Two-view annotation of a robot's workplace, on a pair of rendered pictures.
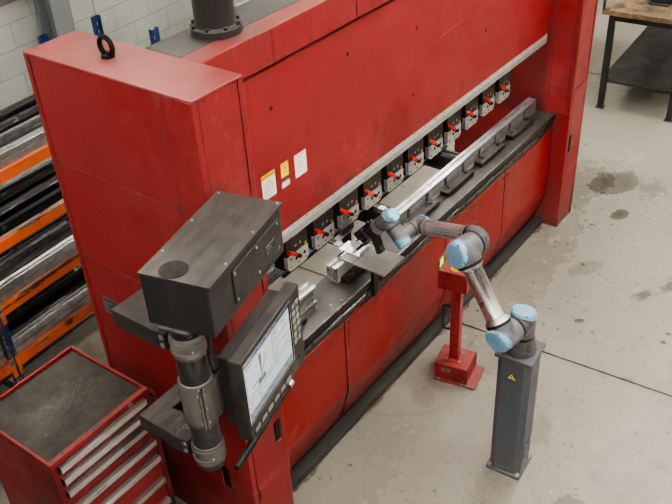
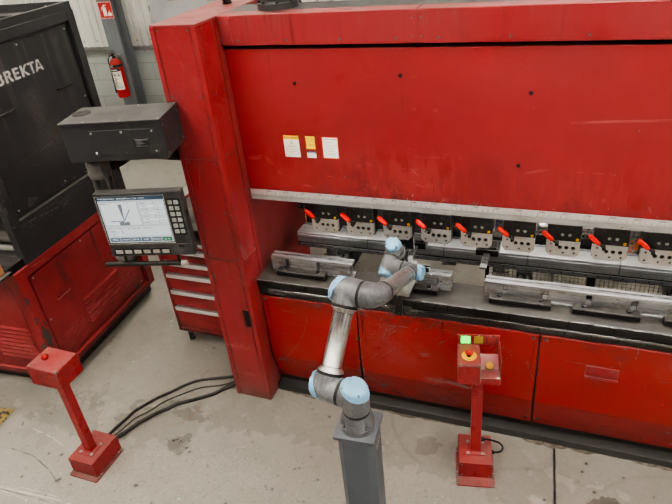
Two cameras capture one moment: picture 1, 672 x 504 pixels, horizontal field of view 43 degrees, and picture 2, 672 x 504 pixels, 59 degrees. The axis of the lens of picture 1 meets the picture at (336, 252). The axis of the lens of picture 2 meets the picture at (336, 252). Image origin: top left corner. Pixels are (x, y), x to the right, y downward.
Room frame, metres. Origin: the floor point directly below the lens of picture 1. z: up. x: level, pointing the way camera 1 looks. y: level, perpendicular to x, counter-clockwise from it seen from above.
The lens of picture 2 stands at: (2.42, -2.56, 2.74)
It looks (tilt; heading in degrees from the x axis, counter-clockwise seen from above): 31 degrees down; 75
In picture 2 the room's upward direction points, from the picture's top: 6 degrees counter-clockwise
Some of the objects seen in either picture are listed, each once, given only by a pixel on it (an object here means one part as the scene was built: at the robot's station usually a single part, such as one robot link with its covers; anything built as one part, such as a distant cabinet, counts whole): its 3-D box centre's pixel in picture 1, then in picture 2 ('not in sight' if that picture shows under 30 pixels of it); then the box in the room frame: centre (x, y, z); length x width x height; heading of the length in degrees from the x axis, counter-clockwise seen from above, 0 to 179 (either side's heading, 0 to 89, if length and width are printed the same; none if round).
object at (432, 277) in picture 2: (354, 255); (415, 276); (3.51, -0.09, 0.92); 0.39 x 0.06 x 0.10; 142
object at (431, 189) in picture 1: (470, 156); (665, 307); (4.45, -0.84, 0.92); 1.67 x 0.06 x 0.10; 142
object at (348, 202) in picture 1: (342, 207); (399, 221); (3.44, -0.04, 1.26); 0.15 x 0.09 x 0.17; 142
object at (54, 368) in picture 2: not in sight; (74, 412); (1.56, 0.20, 0.41); 0.25 x 0.20 x 0.83; 52
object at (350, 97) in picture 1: (417, 63); (544, 137); (3.97, -0.46, 1.74); 3.00 x 0.08 x 0.80; 142
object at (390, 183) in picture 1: (388, 171); (477, 228); (3.76, -0.29, 1.26); 0.15 x 0.09 x 0.17; 142
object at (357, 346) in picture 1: (422, 278); (522, 371); (3.95, -0.50, 0.42); 3.00 x 0.21 x 0.83; 142
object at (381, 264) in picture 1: (372, 258); (398, 279); (3.37, -0.17, 1.00); 0.26 x 0.18 x 0.01; 52
